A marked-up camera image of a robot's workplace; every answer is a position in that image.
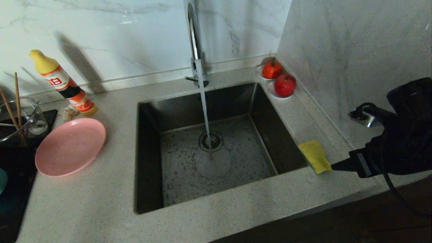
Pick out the yellow green sponge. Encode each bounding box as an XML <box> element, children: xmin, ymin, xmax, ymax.
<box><xmin>298</xmin><ymin>140</ymin><xmax>333</xmax><ymax>174</ymax></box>

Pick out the chrome faucet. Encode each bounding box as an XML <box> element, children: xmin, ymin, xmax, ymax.
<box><xmin>184</xmin><ymin>0</ymin><xmax>209</xmax><ymax>88</ymax></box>

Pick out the yellow dish soap bottle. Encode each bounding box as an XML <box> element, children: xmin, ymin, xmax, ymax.
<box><xmin>29</xmin><ymin>50</ymin><xmax>99</xmax><ymax>116</ymax></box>

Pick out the stainless steel sink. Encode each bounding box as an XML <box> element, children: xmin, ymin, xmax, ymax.
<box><xmin>134</xmin><ymin>82</ymin><xmax>309</xmax><ymax>215</ymax></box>

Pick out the metal sink drain strainer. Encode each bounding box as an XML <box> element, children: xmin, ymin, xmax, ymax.
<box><xmin>198</xmin><ymin>131</ymin><xmax>223</xmax><ymax>153</ymax></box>

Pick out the red apple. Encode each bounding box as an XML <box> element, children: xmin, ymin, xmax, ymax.
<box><xmin>274</xmin><ymin>74</ymin><xmax>297</xmax><ymax>97</ymax></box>

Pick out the orange-red tomato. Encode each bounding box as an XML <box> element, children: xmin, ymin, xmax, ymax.
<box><xmin>262</xmin><ymin>57</ymin><xmax>282</xmax><ymax>79</ymax></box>

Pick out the pink round plate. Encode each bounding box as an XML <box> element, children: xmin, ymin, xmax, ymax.
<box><xmin>35</xmin><ymin>117</ymin><xmax>106</xmax><ymax>177</ymax></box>

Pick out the crumpled beige rag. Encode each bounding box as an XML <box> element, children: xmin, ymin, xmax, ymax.
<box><xmin>62</xmin><ymin>105</ymin><xmax>81</xmax><ymax>123</ymax></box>

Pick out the clear glass jar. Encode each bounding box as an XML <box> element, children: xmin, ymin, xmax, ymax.
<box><xmin>0</xmin><ymin>97</ymin><xmax>48</xmax><ymax>142</ymax></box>

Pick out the brown wooden chopstick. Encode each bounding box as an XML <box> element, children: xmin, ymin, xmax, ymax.
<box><xmin>0</xmin><ymin>88</ymin><xmax>27</xmax><ymax>148</ymax></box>
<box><xmin>14</xmin><ymin>72</ymin><xmax>23</xmax><ymax>129</ymax></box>

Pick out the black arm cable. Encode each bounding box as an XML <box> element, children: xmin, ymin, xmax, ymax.
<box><xmin>358</xmin><ymin>102</ymin><xmax>432</xmax><ymax>217</ymax></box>

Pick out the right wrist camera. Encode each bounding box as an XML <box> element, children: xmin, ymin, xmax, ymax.
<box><xmin>348</xmin><ymin>103</ymin><xmax>387</xmax><ymax>128</ymax></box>

